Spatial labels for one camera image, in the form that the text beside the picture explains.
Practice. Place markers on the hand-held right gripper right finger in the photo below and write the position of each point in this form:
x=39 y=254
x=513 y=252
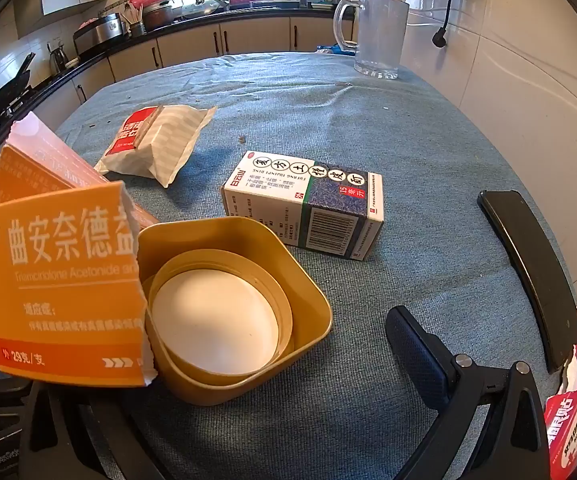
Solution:
x=413 y=345

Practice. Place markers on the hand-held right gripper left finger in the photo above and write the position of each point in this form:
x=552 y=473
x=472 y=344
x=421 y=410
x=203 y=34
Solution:
x=63 y=435

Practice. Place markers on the orange snack packet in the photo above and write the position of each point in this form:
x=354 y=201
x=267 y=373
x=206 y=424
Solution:
x=58 y=280

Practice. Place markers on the black smartphone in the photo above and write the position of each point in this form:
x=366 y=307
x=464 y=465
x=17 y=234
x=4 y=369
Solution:
x=533 y=270

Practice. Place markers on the torn red white box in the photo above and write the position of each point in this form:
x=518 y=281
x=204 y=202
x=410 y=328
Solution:
x=573 y=420

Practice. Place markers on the white medicine box blue print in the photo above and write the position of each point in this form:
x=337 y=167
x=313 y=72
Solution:
x=278 y=195

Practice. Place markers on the blue-grey tablecloth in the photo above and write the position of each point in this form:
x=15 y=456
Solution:
x=368 y=135

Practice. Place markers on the blue plastic bag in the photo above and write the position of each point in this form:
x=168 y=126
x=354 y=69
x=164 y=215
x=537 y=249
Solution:
x=336 y=49

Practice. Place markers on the white wet wipe packet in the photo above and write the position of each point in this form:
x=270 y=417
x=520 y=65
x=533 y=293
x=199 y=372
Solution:
x=163 y=145

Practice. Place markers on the clear plastic pitcher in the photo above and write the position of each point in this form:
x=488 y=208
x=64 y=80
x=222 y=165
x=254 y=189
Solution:
x=381 y=35

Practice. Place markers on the black wok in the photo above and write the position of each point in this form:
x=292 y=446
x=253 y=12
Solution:
x=6 y=92

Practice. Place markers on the beige kitchen base cabinets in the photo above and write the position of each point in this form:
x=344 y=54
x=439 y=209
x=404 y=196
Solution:
x=248 y=37

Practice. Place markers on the steel kettle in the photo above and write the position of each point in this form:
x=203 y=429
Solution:
x=58 y=60

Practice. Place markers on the black kitchen countertop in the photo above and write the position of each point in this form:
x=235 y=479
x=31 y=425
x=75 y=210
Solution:
x=118 y=45

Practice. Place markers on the glass pan lid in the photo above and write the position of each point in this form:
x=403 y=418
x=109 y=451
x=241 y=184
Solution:
x=199 y=7

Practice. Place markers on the silver rice cooker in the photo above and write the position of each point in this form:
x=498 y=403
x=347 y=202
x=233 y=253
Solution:
x=111 y=27

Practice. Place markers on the dark cooking pot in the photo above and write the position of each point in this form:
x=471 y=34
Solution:
x=157 y=16

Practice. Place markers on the chopstick holder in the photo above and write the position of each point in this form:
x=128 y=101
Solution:
x=136 y=22

